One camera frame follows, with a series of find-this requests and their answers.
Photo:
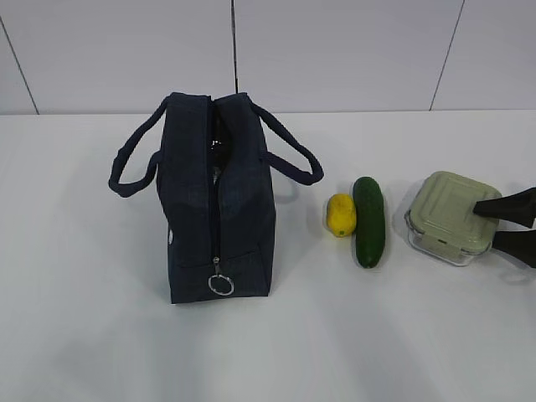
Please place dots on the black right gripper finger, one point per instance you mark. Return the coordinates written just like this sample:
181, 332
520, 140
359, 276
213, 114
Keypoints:
518, 244
518, 208

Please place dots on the glass container with green lid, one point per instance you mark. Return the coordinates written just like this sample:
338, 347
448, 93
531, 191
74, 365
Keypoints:
441, 222

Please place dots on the green cucumber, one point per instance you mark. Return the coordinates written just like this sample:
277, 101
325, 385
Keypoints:
371, 227

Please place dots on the navy blue lunch bag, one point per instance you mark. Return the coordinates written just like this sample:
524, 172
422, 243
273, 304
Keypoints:
211, 161

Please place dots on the yellow lemon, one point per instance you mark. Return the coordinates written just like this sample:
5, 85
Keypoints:
341, 216

